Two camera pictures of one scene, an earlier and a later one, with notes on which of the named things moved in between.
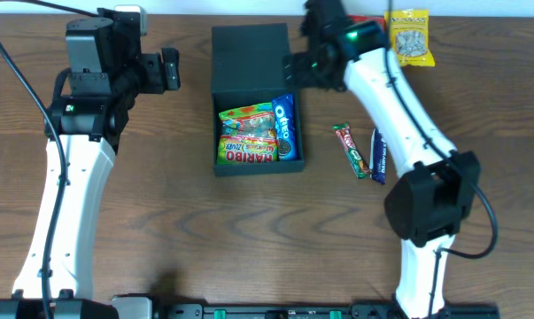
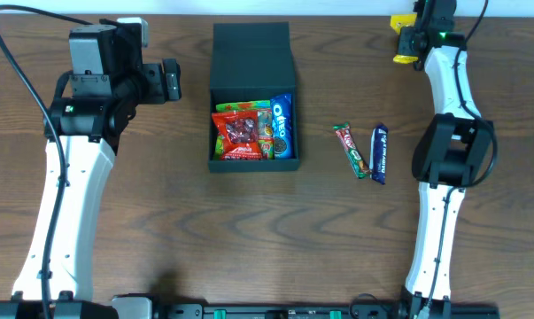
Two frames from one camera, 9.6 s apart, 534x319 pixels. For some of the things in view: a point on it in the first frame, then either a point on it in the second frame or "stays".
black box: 248,68 stays
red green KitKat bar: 352,151 stays
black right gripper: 296,67 to 408,44
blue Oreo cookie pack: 285,127 stays
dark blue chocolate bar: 378,157 stays
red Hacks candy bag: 363,18 to 240,136
